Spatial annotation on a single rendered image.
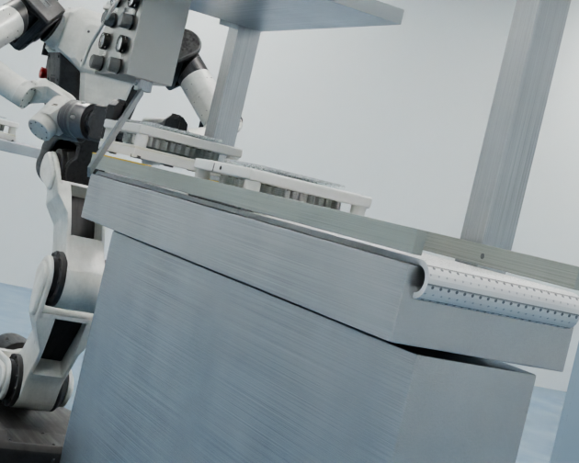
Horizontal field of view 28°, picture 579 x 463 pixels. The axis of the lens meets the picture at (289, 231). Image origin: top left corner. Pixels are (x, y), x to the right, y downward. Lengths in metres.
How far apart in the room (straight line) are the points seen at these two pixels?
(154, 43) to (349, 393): 1.11
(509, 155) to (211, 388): 0.62
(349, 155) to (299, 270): 6.20
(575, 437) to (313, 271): 3.35
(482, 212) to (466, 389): 0.38
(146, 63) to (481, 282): 1.17
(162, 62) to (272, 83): 5.23
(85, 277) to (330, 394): 1.41
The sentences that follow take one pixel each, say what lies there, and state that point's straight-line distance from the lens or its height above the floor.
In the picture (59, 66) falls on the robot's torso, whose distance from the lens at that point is 3.13.
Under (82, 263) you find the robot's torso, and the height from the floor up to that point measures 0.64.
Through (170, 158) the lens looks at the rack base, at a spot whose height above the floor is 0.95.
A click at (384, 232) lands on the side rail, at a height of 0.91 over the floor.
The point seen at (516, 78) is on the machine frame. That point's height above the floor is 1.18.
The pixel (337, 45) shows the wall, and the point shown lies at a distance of 7.83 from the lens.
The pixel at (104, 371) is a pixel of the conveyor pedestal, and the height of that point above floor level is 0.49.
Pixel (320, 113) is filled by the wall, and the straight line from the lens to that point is 7.77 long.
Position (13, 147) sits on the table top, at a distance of 3.95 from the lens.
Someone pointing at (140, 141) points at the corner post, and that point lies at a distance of 2.44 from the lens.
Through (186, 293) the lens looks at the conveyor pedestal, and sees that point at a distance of 2.11.
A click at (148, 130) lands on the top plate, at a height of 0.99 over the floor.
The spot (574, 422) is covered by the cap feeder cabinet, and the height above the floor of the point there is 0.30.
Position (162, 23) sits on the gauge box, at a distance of 2.47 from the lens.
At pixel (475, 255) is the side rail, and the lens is 1.78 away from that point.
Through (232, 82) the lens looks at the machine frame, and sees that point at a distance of 2.77.
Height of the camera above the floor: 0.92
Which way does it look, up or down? 2 degrees down
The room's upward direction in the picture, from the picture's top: 13 degrees clockwise
